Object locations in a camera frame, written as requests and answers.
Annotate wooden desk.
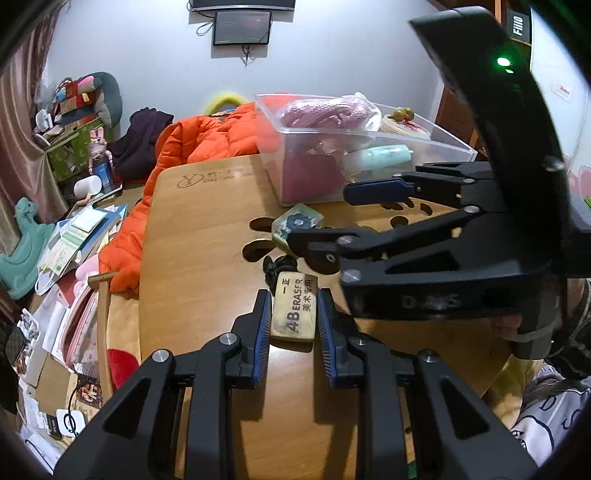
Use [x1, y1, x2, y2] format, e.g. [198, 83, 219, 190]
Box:
[139, 154, 546, 480]

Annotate dark purple cloth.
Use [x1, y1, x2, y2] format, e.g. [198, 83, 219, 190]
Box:
[111, 108, 175, 184]

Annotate teal rocking horse toy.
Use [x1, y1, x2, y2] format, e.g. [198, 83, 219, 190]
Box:
[0, 198, 57, 302]

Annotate pink pencil case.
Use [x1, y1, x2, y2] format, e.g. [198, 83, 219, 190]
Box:
[65, 286, 100, 366]

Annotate small green patterned box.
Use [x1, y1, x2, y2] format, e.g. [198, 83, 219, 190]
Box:
[271, 204, 323, 245]

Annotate person's right forearm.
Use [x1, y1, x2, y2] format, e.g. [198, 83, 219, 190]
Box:
[545, 278, 591, 381]

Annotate small wall monitor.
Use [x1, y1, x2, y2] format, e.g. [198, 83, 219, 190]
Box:
[212, 10, 273, 47]

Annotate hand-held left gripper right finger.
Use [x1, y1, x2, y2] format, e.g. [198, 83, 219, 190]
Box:
[316, 288, 541, 480]

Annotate pink rope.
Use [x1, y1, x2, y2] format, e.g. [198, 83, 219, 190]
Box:
[279, 93, 383, 139]

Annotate mint green tube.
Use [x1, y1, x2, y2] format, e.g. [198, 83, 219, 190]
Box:
[344, 144, 413, 173]

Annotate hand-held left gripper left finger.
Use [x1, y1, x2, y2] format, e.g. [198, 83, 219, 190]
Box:
[53, 290, 273, 480]

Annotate wooden post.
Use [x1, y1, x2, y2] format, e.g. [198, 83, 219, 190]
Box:
[87, 271, 120, 398]

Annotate patchwork fabric bag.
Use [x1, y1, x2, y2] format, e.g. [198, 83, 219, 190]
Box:
[53, 78, 100, 123]

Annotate small black clip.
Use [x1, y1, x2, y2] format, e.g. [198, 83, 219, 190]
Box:
[262, 256, 297, 284]

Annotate white charger pad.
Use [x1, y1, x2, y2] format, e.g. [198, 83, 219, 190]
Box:
[56, 408, 86, 435]

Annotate person's printed pajama pants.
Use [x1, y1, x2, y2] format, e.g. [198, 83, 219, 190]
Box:
[510, 364, 587, 468]

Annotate pink rabbit bottle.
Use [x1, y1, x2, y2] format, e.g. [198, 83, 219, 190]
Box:
[89, 128, 114, 195]

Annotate yellow plush ring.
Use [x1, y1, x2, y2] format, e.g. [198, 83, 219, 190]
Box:
[203, 92, 248, 116]

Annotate red cloth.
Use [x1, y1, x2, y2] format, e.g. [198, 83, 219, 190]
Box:
[107, 348, 142, 391]

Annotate orange puffer jacket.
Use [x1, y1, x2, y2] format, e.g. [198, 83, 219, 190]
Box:
[98, 102, 260, 294]

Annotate green storage box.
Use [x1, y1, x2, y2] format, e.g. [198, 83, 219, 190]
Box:
[46, 117, 110, 184]

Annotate person's right hand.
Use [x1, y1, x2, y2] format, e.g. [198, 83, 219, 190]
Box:
[490, 315, 525, 343]

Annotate pile of books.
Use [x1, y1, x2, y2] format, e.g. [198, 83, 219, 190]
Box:
[37, 205, 128, 296]

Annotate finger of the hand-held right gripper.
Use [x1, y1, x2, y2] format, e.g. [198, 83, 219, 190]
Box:
[286, 205, 504, 274]
[344, 161, 498, 213]

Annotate pink curtain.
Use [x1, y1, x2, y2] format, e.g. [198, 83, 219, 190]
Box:
[0, 0, 71, 234]

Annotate pink heart wall sticker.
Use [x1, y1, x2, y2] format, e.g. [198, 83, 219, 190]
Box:
[570, 168, 591, 209]

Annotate white cup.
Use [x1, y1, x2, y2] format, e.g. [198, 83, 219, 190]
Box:
[74, 175, 103, 200]

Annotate pink plush item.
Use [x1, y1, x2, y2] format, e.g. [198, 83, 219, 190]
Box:
[74, 258, 100, 283]

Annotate grey plush toy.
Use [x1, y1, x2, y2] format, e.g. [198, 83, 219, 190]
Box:
[90, 71, 124, 128]

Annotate clear plastic storage box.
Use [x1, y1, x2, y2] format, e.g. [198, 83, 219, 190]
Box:
[253, 92, 478, 206]

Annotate black box on shelf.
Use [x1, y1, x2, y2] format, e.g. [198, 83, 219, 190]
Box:
[505, 4, 532, 45]

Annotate beige eraser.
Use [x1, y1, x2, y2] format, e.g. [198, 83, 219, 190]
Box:
[270, 271, 320, 344]

